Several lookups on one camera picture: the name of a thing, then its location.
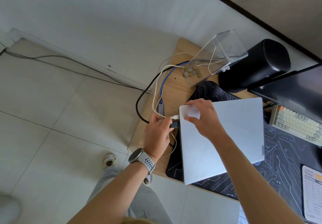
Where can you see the clear acrylic box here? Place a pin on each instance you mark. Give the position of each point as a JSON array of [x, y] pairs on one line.
[[224, 47]]

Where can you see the white perforated wristwatch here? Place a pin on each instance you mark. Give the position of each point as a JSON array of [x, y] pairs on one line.
[[144, 161]]

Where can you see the pile of coins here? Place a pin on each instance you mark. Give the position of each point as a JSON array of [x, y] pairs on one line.
[[191, 72]]

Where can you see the silver laptop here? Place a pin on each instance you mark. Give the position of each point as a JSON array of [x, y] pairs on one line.
[[239, 130]]

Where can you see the black monitor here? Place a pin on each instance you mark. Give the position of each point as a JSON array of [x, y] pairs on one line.
[[296, 93]]

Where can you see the white mechanical keyboard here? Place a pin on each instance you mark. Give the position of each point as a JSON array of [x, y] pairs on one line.
[[294, 124]]

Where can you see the person's right forearm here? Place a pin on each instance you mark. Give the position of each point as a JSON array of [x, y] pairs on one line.
[[256, 181]]

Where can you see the person's left forearm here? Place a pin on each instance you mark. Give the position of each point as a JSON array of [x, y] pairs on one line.
[[113, 196]]

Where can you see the black circuit-print desk mat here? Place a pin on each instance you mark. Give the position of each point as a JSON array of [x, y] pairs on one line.
[[281, 161]]

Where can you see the brown shirt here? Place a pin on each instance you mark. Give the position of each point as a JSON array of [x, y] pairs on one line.
[[138, 220]]

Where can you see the beige slipper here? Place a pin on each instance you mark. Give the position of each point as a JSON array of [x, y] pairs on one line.
[[147, 180], [109, 161]]

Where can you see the person's left hand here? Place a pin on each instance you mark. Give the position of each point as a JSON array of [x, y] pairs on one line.
[[157, 138]]

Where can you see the brown-framed cork pin board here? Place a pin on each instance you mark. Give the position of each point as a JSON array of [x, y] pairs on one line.
[[289, 7]]

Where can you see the person's right hand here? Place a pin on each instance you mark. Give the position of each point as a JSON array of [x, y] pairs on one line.
[[207, 120]]

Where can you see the light grey trousers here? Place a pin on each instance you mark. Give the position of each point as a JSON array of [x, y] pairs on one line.
[[146, 206]]

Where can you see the black cylindrical speaker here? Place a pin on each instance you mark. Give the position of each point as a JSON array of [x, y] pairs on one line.
[[256, 65]]

